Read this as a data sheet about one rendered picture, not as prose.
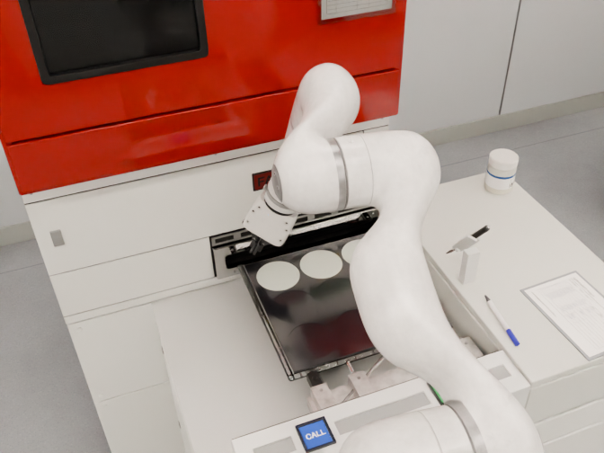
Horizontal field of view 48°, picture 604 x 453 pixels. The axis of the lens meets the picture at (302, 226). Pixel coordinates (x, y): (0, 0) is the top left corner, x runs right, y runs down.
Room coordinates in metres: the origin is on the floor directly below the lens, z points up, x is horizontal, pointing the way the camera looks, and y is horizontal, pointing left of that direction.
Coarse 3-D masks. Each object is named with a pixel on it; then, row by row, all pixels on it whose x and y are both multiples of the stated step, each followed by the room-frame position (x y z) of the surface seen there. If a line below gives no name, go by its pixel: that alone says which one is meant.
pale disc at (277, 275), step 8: (272, 264) 1.20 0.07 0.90; (280, 264) 1.20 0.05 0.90; (288, 264) 1.19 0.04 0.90; (264, 272) 1.17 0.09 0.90; (272, 272) 1.17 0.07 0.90; (280, 272) 1.17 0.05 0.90; (288, 272) 1.17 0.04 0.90; (296, 272) 1.17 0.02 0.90; (264, 280) 1.14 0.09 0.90; (272, 280) 1.14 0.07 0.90; (280, 280) 1.14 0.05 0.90; (288, 280) 1.14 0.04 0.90; (296, 280) 1.14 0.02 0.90; (272, 288) 1.12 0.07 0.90; (280, 288) 1.12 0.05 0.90; (288, 288) 1.11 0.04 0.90
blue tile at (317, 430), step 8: (312, 424) 0.70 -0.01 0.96; (320, 424) 0.70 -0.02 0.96; (304, 432) 0.69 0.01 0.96; (312, 432) 0.69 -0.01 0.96; (320, 432) 0.69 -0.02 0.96; (328, 432) 0.69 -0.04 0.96; (304, 440) 0.67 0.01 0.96; (312, 440) 0.67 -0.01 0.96; (320, 440) 0.67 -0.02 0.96; (328, 440) 0.67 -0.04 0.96
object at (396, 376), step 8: (376, 376) 0.87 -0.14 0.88; (384, 376) 0.87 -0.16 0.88; (392, 376) 0.87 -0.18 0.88; (400, 376) 0.87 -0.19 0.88; (408, 376) 0.87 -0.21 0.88; (376, 384) 0.85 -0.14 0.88; (384, 384) 0.85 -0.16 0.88; (392, 384) 0.85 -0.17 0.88; (336, 392) 0.83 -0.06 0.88; (344, 392) 0.83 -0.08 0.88; (312, 400) 0.82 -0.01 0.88; (336, 400) 0.82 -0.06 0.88; (312, 408) 0.80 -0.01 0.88
